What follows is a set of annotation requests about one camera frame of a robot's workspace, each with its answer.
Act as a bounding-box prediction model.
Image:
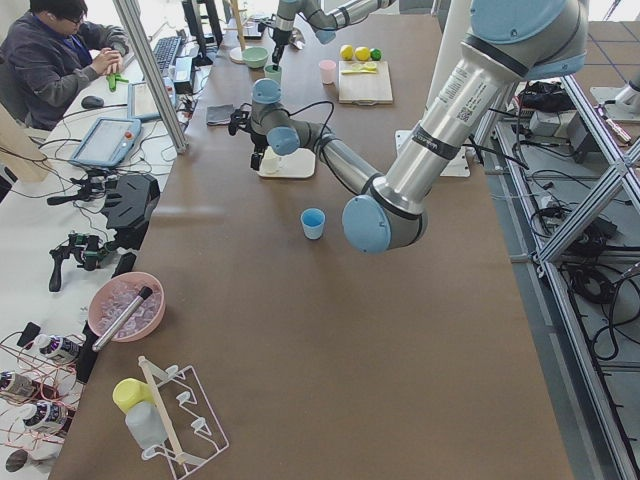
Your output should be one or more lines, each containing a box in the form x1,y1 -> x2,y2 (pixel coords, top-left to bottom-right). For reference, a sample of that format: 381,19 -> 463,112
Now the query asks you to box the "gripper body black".
271,30 -> 287,66
250,133 -> 269,171

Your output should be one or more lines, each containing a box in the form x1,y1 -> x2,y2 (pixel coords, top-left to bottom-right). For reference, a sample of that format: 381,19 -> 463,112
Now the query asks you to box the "light green cup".
263,64 -> 282,84

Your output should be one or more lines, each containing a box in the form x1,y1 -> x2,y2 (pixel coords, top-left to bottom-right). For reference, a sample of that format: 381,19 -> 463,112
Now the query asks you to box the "light blue cup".
300,208 -> 326,240

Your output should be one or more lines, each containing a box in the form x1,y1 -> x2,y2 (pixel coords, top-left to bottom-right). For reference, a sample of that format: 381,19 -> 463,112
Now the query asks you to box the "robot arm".
272,0 -> 394,67
242,1 -> 589,254

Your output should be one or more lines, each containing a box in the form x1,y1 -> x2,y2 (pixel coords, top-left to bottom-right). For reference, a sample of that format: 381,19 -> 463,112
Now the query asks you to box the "cream rectangular rabbit tray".
258,149 -> 316,179

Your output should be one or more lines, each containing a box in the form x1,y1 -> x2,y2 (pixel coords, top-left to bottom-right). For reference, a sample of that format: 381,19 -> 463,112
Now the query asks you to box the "light green bowl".
242,46 -> 269,69

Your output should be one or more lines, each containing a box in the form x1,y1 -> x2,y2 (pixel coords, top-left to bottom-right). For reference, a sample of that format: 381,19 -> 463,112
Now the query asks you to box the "wooden stand with round base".
228,0 -> 246,64

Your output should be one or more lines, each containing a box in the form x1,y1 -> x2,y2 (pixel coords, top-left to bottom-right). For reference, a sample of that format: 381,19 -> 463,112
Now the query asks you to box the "grey folded cloth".
205,104 -> 235,126

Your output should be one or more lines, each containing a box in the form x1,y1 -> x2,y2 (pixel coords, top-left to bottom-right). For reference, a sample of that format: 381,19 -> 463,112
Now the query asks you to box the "pink cup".
318,59 -> 337,85

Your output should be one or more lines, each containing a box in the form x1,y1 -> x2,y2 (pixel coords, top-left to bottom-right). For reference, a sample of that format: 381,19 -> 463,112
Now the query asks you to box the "upper whole lemon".
340,44 -> 354,61

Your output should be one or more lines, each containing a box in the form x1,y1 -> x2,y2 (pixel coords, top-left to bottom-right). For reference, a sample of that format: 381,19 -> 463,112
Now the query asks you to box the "whole lemon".
354,46 -> 371,62
340,44 -> 354,61

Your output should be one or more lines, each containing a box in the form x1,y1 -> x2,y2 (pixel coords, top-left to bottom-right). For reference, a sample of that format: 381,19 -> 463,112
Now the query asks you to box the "lower whole lemon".
354,46 -> 371,62

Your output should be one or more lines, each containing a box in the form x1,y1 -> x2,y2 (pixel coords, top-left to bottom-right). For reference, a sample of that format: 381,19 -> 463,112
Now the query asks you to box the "green lime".
370,48 -> 382,61

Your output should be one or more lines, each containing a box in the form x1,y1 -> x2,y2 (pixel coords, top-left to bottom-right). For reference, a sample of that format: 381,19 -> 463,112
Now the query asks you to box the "yellow plastic knife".
340,69 -> 378,75

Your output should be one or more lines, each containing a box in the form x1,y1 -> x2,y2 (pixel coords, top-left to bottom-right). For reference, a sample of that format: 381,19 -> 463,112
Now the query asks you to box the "wooden cutting board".
338,61 -> 393,105

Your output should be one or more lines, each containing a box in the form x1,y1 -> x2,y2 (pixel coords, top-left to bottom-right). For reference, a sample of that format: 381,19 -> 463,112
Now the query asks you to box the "black keyboard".
153,36 -> 182,74

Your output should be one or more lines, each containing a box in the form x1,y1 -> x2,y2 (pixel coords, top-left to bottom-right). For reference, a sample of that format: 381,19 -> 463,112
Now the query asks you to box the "blue teach pendant rear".
127,82 -> 161,122

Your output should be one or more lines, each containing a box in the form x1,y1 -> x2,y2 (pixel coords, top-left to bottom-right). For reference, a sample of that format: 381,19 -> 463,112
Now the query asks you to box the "blue teach pendant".
127,82 -> 161,122
69,117 -> 142,168

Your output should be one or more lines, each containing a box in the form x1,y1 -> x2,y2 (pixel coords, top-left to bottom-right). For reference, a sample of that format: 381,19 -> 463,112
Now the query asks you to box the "black plastic cover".
101,174 -> 160,250

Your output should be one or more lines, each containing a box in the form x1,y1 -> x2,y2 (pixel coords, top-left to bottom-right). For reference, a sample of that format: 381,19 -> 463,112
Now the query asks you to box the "blue teach pendant front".
69,117 -> 142,168

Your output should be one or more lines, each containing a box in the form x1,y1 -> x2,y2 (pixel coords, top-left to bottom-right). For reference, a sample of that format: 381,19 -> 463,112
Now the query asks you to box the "green object in hands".
106,73 -> 129,92

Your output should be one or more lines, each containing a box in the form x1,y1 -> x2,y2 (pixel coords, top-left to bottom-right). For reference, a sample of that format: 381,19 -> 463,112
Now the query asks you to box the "black computer mouse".
81,95 -> 105,110

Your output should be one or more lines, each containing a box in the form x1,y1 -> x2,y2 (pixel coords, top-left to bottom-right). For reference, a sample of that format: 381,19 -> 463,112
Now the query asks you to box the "metal rod black tip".
92,286 -> 153,352

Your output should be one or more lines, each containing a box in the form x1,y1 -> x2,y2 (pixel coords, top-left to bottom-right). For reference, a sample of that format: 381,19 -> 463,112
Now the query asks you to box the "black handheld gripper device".
48,232 -> 117,292

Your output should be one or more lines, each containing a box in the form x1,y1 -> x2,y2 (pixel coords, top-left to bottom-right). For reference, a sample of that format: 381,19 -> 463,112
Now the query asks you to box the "pink bowl with ice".
87,271 -> 167,344

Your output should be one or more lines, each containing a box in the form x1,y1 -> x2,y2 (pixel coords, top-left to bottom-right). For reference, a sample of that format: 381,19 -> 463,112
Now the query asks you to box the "seated person in grey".
1,0 -> 129,130

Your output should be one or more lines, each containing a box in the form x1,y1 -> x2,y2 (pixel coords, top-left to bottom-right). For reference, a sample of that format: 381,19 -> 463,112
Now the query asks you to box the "yellow cup on rack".
112,378 -> 154,414

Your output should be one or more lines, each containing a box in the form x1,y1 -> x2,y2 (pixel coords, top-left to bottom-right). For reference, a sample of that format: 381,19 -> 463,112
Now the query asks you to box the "clear cup on rack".
125,401 -> 168,450

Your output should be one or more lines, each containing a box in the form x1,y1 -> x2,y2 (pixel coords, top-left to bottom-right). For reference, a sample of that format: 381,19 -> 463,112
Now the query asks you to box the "aluminium frame post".
112,0 -> 188,154

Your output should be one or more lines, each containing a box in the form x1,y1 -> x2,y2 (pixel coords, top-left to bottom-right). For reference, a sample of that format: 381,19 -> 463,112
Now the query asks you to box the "white wire cup rack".
138,356 -> 230,479

